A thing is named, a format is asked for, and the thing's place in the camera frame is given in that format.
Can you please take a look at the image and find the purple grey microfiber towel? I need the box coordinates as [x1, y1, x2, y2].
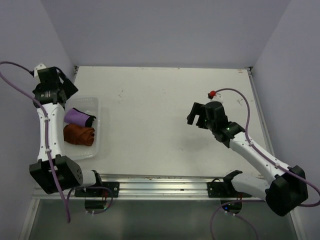
[64, 108, 96, 128]

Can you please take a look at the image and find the rust orange towel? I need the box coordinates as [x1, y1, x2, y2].
[63, 124, 95, 147]

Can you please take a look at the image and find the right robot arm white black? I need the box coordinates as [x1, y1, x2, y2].
[186, 101, 308, 217]

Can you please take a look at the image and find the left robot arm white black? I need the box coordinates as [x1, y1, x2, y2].
[29, 63, 104, 197]

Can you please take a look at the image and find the white perforated plastic basket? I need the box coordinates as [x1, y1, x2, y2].
[63, 96, 101, 161]

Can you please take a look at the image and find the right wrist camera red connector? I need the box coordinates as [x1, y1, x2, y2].
[207, 90, 224, 104]

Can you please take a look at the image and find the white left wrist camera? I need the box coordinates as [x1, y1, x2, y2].
[34, 63, 47, 75]

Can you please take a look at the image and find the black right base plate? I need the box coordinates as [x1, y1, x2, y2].
[206, 178, 252, 198]

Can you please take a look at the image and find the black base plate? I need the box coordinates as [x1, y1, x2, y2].
[206, 178, 252, 198]
[74, 181, 120, 198]

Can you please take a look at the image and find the aluminium mounting rail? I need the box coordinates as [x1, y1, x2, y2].
[31, 174, 293, 201]

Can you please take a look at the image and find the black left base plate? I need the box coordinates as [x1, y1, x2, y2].
[74, 181, 120, 198]

